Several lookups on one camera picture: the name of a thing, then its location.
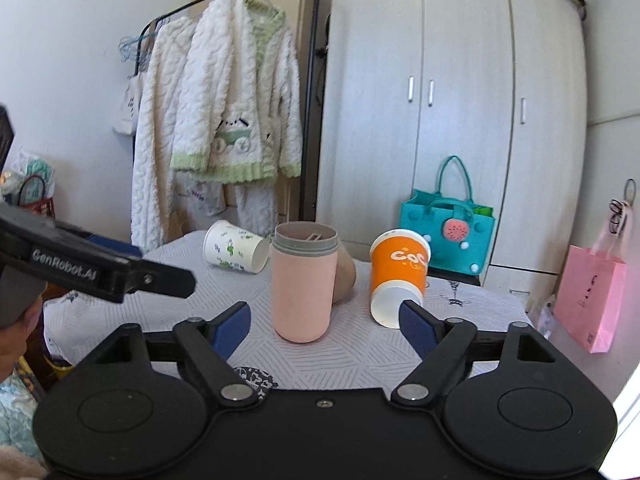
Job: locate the white paper cup green print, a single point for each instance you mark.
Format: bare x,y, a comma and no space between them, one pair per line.
232,250

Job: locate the light blue blanket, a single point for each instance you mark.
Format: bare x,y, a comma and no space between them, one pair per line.
15,410

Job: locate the red basket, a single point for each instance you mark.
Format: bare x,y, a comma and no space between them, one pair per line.
42,207

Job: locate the black clothes rack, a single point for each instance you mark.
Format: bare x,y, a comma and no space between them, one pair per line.
316,85

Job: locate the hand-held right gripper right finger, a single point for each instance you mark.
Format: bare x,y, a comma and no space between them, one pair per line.
416,324

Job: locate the orange paper cup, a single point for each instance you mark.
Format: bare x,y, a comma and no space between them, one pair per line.
397,272

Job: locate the light wooden wardrobe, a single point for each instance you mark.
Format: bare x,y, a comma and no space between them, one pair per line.
460,110

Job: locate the yellow item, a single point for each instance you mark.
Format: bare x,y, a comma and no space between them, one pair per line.
59,369

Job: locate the pink cup with grey rim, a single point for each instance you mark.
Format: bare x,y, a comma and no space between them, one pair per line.
302,290

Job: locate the white plastic bag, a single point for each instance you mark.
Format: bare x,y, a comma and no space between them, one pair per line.
35,165

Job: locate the pink paper bag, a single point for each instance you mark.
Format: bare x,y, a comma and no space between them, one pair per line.
590,300

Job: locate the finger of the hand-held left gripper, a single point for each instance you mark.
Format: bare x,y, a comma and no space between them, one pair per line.
120,248
160,280

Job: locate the blue clothes hangers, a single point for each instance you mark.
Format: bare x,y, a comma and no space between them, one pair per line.
131,50

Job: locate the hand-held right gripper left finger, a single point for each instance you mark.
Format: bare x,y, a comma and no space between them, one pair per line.
234,329

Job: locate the teal felt handbag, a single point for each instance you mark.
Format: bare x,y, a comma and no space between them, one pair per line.
440,240

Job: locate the white fleece robe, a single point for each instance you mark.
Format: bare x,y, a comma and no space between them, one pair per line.
155,150

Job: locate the black white patterned item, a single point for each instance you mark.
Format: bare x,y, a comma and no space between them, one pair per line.
255,377

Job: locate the white fleece jacket green trim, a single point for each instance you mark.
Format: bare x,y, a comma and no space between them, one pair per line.
235,90

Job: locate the brown cup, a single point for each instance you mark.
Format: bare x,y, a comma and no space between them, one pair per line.
346,277

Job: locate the white tote bag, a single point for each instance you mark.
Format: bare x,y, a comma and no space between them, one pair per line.
127,107

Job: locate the person's left hand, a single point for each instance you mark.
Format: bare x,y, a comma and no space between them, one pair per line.
32,317

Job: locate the white patterned tablecloth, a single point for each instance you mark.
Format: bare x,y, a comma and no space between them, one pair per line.
350,357

